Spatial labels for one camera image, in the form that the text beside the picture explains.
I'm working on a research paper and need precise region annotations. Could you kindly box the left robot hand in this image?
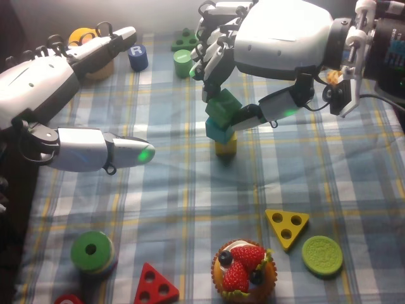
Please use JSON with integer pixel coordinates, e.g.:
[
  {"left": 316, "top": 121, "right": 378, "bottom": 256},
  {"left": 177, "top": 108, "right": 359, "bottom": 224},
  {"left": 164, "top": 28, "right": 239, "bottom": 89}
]
[{"left": 0, "top": 21, "right": 156, "bottom": 175}]

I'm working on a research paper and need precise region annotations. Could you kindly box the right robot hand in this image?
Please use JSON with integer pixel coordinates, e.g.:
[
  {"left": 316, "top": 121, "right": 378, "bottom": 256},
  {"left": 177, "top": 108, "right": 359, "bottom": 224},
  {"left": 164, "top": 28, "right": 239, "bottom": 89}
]
[{"left": 189, "top": 0, "right": 335, "bottom": 131}]

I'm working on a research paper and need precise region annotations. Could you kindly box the green wooden cube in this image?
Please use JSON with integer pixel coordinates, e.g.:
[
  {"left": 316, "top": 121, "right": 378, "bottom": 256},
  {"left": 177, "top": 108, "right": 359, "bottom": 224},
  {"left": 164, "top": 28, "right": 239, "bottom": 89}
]
[{"left": 204, "top": 88, "right": 243, "bottom": 128}]

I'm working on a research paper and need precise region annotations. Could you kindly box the teal letter cube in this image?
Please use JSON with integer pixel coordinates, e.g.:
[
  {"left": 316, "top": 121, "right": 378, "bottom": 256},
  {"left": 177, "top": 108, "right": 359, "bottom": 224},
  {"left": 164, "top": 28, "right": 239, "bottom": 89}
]
[{"left": 205, "top": 116, "right": 237, "bottom": 144}]

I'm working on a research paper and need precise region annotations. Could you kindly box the cupcake with yellow topping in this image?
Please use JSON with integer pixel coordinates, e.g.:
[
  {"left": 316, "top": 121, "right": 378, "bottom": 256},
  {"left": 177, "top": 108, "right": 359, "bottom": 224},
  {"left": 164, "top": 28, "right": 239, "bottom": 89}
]
[{"left": 68, "top": 27, "right": 115, "bottom": 80}]

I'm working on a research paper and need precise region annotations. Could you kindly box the green three-hole triangle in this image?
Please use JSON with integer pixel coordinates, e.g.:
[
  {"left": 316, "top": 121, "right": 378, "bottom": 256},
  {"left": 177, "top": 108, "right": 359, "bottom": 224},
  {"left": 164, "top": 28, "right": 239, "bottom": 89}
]
[{"left": 170, "top": 27, "right": 202, "bottom": 53}]

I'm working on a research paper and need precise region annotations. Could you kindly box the green wooden cylinder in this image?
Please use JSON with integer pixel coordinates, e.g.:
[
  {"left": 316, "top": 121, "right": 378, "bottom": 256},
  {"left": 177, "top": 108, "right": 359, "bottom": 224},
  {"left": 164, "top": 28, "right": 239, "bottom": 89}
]
[{"left": 173, "top": 49, "right": 194, "bottom": 79}]

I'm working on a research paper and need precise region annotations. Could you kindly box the blue letter cylinder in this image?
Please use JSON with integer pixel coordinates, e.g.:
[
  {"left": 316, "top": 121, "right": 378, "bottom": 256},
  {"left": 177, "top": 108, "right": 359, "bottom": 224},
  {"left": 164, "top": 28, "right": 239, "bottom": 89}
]
[{"left": 127, "top": 44, "right": 149, "bottom": 72}]

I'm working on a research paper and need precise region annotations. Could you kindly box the yellow wooden cube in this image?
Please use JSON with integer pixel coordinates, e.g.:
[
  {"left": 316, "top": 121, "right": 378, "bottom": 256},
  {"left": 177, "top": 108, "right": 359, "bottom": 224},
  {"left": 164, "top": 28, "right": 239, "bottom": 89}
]
[{"left": 215, "top": 132, "right": 239, "bottom": 157}]

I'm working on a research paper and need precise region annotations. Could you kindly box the blue yellow plaid tablecloth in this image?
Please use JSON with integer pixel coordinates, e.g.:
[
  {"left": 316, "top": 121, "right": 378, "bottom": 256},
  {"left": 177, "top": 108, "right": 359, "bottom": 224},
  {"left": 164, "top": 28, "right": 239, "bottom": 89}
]
[{"left": 12, "top": 30, "right": 405, "bottom": 304}]

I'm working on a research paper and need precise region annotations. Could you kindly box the yellow three-hole triangle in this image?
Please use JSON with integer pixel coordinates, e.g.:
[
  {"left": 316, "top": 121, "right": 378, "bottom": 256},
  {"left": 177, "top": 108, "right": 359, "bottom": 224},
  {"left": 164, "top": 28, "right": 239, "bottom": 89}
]
[{"left": 265, "top": 208, "right": 310, "bottom": 253}]

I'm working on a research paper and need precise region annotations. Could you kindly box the red wooden cylinder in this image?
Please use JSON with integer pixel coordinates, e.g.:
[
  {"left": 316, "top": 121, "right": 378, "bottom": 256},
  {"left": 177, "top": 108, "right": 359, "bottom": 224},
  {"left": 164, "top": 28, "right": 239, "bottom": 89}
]
[{"left": 53, "top": 294, "right": 84, "bottom": 304}]

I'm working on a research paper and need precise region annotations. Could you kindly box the green sandwich cookie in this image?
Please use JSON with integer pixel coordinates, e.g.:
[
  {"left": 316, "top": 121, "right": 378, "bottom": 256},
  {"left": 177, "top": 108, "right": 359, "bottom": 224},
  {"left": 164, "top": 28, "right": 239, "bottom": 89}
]
[{"left": 301, "top": 236, "right": 344, "bottom": 280}]

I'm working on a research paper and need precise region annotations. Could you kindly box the strawberry topped cupcake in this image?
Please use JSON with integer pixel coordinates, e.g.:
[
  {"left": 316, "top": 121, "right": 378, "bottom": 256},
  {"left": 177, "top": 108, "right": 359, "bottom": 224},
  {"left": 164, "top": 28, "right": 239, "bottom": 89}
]
[{"left": 211, "top": 239, "right": 278, "bottom": 300}]

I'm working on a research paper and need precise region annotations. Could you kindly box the red three-hole triangle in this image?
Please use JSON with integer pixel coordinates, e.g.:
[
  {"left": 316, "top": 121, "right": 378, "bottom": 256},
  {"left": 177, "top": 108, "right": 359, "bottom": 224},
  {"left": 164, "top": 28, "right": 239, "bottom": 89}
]
[{"left": 133, "top": 262, "right": 180, "bottom": 304}]

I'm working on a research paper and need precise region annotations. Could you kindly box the black camera cable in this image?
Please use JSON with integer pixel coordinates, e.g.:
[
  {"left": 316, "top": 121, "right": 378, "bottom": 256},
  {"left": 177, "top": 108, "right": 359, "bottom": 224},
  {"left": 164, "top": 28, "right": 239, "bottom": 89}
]
[{"left": 359, "top": 92, "right": 405, "bottom": 112}]

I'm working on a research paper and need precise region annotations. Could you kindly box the colourful ring stack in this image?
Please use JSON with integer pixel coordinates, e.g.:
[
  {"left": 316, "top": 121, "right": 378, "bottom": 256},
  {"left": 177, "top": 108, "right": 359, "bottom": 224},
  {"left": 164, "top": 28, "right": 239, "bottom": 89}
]
[{"left": 70, "top": 230, "right": 119, "bottom": 278}]

